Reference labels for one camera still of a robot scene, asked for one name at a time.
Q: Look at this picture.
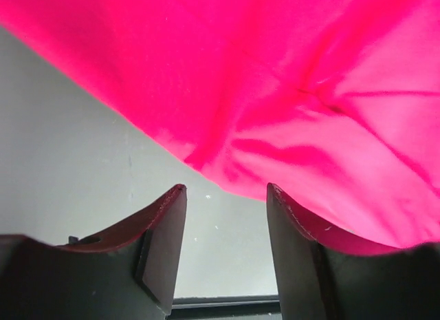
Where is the magenta t shirt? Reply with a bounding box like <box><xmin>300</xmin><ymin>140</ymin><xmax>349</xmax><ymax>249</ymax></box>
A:
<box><xmin>1</xmin><ymin>0</ymin><xmax>439</xmax><ymax>255</ymax></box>

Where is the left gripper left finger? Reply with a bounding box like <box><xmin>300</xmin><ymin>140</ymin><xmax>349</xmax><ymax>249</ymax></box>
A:
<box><xmin>1</xmin><ymin>184</ymin><xmax>187</xmax><ymax>319</ymax></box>

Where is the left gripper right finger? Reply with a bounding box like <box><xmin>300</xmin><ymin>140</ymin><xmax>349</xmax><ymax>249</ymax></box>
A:
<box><xmin>266</xmin><ymin>184</ymin><xmax>439</xmax><ymax>319</ymax></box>

